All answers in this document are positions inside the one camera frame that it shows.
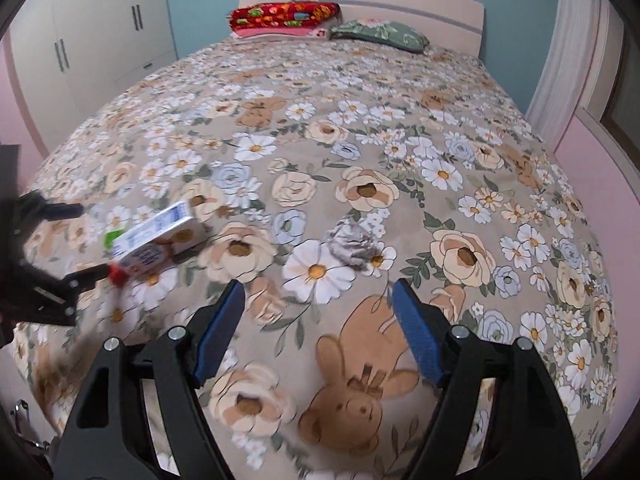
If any white blue carton box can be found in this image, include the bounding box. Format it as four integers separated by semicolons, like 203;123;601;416
111;200;207;278

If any white curtain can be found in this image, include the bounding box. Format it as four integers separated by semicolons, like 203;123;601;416
526;0;601;151

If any green floral pillow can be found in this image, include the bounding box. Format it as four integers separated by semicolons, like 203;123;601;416
330;18;431;53

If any beige wooden headboard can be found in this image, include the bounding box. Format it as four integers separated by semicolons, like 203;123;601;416
239;0;485;58

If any grey paper ball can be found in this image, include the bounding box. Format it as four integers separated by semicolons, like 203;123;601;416
326;217;376;269

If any white wardrobe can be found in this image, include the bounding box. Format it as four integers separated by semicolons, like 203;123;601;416
9;0;177;152

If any floral bed cover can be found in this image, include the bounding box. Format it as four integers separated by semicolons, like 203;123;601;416
13;40;617;479

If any pink folded blanket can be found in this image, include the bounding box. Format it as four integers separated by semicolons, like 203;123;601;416
230;26;331;41

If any red patterned pillow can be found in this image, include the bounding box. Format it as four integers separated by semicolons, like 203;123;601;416
228;0;341;32

